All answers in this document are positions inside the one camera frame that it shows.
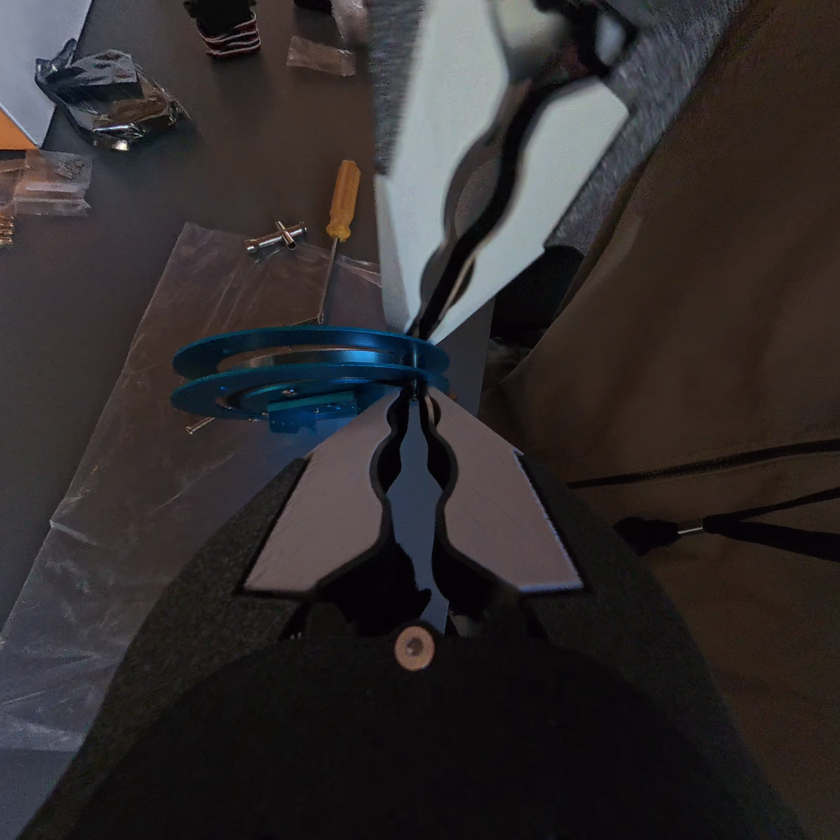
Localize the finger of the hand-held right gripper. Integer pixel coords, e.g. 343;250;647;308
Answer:
425;77;632;343
373;0;547;333

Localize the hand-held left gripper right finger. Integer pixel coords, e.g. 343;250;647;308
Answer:
422;392;585;594

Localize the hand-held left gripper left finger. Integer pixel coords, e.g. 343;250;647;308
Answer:
241;392;412;596

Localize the blue metal turntable disc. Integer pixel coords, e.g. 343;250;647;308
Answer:
169;326;452;435

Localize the silver cross wrench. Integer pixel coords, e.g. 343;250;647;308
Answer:
243;220;309;262

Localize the small clear plastic bag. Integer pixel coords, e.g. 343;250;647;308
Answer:
286;34;359;78

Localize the large clear plastic bag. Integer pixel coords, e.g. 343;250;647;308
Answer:
0;222;494;756

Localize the dark striped object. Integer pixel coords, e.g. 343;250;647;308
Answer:
182;0;263;60

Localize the black crumpled bag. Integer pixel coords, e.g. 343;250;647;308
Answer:
34;38;193;157

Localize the pile of small parts bags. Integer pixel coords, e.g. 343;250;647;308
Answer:
0;150;94;252

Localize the white paper sheet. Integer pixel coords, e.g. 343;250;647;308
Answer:
0;0;94;143

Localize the orange cardboard box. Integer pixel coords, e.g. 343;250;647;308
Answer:
0;108;38;154

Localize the yellow handled screwdriver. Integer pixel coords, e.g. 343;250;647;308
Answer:
317;159;363;324

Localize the thin black cord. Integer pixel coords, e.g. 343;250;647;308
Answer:
566;438;840;490

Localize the black drawstring with toggle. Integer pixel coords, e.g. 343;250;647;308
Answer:
613;514;840;564

